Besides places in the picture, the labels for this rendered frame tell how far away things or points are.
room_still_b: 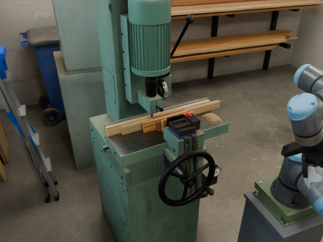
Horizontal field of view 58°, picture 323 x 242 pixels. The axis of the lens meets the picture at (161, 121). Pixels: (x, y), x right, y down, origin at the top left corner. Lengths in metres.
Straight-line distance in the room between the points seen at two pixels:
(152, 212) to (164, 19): 0.96
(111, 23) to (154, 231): 1.10
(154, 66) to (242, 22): 3.34
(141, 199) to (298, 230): 0.75
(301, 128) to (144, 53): 0.66
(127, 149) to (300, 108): 0.73
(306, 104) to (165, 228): 1.09
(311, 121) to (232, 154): 1.86
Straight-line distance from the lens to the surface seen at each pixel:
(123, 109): 1.58
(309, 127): 1.05
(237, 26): 4.47
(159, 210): 1.62
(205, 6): 3.59
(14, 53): 3.71
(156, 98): 1.37
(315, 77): 1.13
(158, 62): 1.25
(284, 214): 1.52
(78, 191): 2.49
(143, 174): 1.40
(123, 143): 1.36
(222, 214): 2.28
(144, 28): 1.21
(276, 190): 1.54
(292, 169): 1.43
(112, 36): 1.43
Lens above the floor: 1.68
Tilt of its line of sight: 31 degrees down
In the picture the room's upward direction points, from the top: straight up
